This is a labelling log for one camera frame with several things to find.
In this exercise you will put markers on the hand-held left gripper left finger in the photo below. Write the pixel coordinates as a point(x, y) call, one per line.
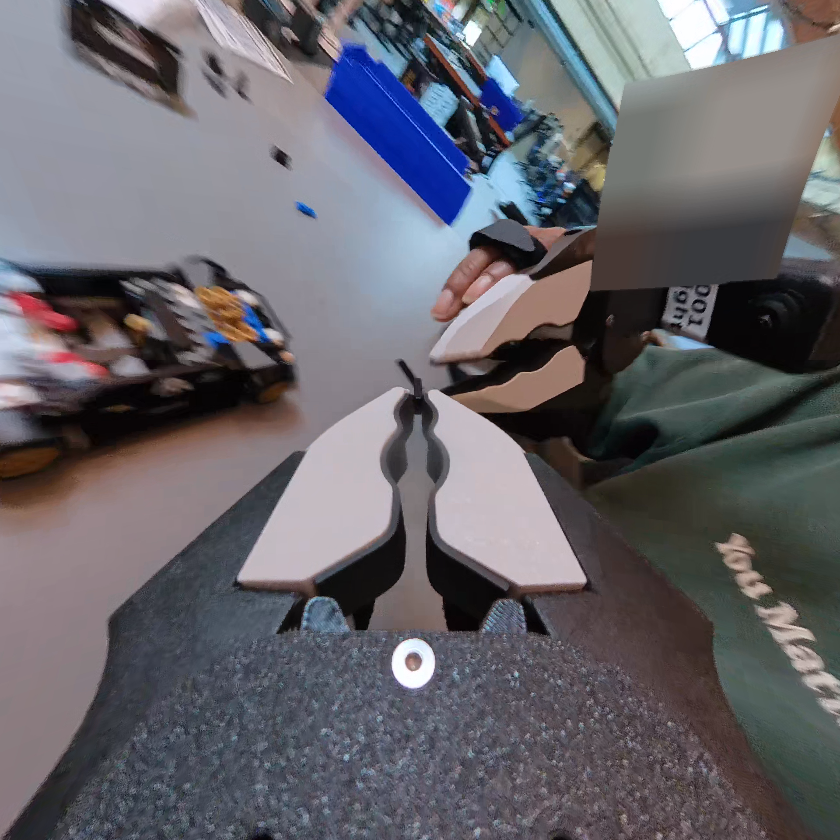
point(328, 505)

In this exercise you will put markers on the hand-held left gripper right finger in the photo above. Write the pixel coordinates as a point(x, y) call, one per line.
point(499, 518)

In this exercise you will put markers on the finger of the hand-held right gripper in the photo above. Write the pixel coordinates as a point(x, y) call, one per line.
point(518, 308)
point(538, 384)

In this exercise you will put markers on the thin black lego piece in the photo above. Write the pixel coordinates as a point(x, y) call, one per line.
point(412, 384)

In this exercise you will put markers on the black lego car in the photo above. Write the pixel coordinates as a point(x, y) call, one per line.
point(164, 394)

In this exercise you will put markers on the blue lego plate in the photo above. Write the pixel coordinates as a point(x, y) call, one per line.
point(306, 210)

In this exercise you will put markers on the black printed lego panel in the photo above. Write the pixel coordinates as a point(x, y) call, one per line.
point(124, 59)

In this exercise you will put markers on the person's right hand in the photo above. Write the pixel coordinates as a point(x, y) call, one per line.
point(469, 289)

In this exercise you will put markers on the person's green sweatshirt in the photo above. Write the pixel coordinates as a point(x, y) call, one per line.
point(689, 525)

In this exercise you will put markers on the wooden workbench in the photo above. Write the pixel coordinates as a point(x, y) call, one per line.
point(467, 88)

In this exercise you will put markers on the white printed sheet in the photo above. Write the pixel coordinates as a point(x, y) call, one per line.
point(243, 33)

